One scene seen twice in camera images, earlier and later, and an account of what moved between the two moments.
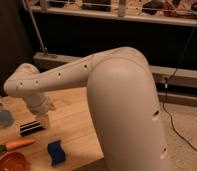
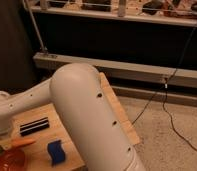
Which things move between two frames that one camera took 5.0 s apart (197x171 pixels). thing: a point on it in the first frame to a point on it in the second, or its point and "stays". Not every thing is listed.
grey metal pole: (35, 26) stays
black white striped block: (31, 128) stays
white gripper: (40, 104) to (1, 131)
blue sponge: (56, 152) stays
